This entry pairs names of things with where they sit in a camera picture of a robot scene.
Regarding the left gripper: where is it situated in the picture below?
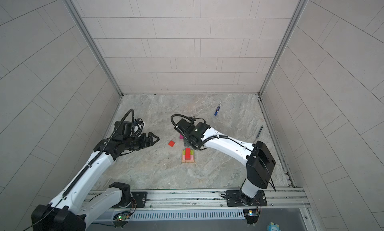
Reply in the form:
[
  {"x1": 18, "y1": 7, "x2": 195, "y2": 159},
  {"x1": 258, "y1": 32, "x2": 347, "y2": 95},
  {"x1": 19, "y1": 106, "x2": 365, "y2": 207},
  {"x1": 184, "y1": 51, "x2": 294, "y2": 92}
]
[{"x1": 122, "y1": 132, "x2": 161, "y2": 151}]

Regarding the lime green rectangular block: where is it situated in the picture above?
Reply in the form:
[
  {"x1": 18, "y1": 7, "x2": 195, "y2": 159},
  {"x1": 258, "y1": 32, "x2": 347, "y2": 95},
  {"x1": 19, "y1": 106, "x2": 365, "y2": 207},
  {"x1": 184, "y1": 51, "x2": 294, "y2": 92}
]
[{"x1": 182, "y1": 150, "x2": 195, "y2": 156}]

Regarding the red arch block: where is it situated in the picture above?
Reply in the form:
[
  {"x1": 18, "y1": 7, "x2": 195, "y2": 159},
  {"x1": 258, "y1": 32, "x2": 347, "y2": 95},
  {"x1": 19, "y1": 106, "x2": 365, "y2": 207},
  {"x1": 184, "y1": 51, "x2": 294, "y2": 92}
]
[{"x1": 185, "y1": 148, "x2": 191, "y2": 161}]

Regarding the pink rectangular block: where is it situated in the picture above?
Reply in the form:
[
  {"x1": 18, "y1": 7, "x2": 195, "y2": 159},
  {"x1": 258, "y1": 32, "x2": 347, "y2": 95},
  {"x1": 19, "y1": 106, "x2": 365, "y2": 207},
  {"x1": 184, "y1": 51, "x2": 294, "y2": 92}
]
[{"x1": 182, "y1": 155, "x2": 195, "y2": 162}]

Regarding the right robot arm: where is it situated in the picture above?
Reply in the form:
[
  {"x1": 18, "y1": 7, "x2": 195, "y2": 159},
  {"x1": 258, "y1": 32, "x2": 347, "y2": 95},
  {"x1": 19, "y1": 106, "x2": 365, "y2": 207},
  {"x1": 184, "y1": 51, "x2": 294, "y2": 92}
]
[{"x1": 171, "y1": 114, "x2": 276, "y2": 207}]

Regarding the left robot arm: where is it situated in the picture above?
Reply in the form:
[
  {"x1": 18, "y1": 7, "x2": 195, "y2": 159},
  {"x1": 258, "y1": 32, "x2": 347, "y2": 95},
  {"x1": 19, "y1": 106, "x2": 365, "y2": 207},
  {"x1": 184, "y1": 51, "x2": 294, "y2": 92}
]
[{"x1": 31, "y1": 120, "x2": 160, "y2": 231}]

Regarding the blue marker pen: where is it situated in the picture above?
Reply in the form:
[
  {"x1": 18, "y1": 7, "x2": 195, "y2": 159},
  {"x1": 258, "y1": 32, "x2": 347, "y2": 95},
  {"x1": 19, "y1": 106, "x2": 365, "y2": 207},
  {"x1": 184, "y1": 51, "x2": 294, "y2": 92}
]
[{"x1": 214, "y1": 102, "x2": 222, "y2": 116}]

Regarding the dark grey pen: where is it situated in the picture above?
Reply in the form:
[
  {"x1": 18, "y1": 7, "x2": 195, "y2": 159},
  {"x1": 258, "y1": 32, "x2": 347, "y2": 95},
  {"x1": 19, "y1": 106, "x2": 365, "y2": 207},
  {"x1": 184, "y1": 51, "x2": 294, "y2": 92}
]
[{"x1": 256, "y1": 125, "x2": 264, "y2": 139}]

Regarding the left circuit board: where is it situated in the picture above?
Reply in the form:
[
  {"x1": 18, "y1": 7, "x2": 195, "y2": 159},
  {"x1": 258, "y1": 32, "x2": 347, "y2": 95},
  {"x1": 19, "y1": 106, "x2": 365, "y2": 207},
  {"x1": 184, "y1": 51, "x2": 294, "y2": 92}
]
[{"x1": 113, "y1": 212, "x2": 132, "y2": 222}]

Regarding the circuit board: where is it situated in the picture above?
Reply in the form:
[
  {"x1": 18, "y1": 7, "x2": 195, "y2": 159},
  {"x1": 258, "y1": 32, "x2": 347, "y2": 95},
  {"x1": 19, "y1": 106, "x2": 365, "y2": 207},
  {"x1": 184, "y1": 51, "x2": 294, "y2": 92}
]
[
  {"x1": 113, "y1": 212, "x2": 132, "y2": 222},
  {"x1": 243, "y1": 210, "x2": 260, "y2": 225}
]

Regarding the right circuit board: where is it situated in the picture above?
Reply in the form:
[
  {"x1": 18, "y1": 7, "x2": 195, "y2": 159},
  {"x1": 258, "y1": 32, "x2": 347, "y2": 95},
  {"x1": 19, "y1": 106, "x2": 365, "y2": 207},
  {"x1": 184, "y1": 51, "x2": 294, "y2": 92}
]
[{"x1": 243, "y1": 210, "x2": 260, "y2": 225}]

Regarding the light blue object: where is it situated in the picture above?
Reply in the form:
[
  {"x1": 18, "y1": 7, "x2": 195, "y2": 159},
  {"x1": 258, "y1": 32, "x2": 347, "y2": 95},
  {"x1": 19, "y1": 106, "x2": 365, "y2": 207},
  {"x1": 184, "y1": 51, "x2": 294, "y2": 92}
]
[{"x1": 267, "y1": 222, "x2": 280, "y2": 231}]

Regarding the aluminium mounting rail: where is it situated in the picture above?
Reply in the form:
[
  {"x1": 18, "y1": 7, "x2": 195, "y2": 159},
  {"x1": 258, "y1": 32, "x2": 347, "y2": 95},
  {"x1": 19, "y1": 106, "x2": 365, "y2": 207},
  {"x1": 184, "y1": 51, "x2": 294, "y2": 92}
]
[{"x1": 58, "y1": 187, "x2": 311, "y2": 212}]

